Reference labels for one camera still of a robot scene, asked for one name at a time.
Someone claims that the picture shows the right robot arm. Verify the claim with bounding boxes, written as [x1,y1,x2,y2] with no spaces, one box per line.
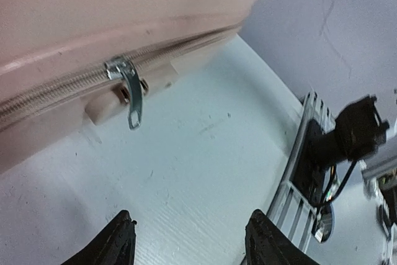
[291,92,393,243]

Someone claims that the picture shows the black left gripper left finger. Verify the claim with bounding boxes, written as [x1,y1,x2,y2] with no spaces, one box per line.
[63,210,136,265]

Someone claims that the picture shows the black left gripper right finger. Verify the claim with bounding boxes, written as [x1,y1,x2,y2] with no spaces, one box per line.
[245,209,318,265]

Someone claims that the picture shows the pink hard-shell suitcase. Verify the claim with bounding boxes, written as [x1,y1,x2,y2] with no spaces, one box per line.
[1,0,257,172]

